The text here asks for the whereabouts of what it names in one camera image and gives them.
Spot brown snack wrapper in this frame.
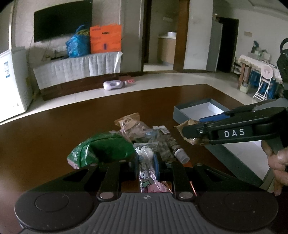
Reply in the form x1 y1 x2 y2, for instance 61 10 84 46
174 120 202 145

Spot orange cardboard box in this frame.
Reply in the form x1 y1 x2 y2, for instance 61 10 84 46
90 24 122 54

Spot green snack bag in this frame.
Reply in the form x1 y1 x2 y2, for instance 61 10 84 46
67 133 135 169

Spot white chest freezer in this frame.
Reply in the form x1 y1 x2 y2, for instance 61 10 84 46
0 47 33 121

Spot clear nut snack packet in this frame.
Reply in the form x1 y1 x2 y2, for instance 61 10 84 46
120 121 174 162

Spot lace cloth covered side table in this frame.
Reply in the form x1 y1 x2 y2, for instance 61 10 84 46
236 55 283 89

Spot purple white bottle on floor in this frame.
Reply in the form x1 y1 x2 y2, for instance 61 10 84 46
103 80 127 91

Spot brown paper snack packet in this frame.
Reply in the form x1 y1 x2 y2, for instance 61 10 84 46
114 113 141 130

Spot white folding chair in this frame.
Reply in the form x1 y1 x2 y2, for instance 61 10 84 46
253 64 274 101

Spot grey cardboard box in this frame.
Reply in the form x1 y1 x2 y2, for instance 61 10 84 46
173 98 286 190

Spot black wall television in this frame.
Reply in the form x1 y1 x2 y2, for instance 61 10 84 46
34 1 93 42

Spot blue plastic bag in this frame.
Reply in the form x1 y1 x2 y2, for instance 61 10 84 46
65 25 91 58

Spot small white capped bottle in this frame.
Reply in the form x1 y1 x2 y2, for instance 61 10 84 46
173 148 190 164

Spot white pot on counter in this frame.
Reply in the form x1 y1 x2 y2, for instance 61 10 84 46
167 32 177 38

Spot person's right hand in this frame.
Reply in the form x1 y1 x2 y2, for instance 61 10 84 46
261 140 288 196

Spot white cloth covered tv cabinet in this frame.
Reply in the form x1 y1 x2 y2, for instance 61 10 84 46
34 52 123 101

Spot pink white candy packet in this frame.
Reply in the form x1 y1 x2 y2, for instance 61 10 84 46
133 143 170 193

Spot wooden kitchen cabinet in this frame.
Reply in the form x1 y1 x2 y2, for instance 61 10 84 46
157 37 176 64

